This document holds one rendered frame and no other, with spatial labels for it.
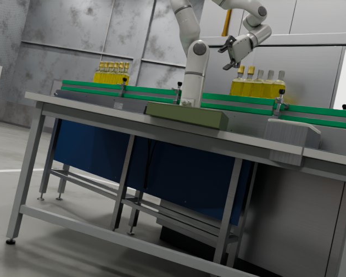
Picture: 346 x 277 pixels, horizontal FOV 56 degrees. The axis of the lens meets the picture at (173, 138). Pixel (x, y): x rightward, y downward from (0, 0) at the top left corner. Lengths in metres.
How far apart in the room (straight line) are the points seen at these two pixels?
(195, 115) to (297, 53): 0.85
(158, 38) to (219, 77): 10.47
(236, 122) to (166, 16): 11.27
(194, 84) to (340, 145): 0.69
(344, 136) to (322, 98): 0.31
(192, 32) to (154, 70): 10.72
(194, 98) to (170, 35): 11.05
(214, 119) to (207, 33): 1.11
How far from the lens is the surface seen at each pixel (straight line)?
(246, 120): 1.64
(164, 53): 12.28
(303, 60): 1.93
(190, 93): 1.44
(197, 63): 1.46
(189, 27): 1.51
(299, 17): 2.07
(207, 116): 1.29
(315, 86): 1.87
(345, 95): 1.83
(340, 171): 1.41
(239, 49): 1.57
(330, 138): 1.61
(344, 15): 2.01
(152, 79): 12.13
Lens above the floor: 0.65
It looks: 1 degrees up
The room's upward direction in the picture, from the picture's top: 12 degrees clockwise
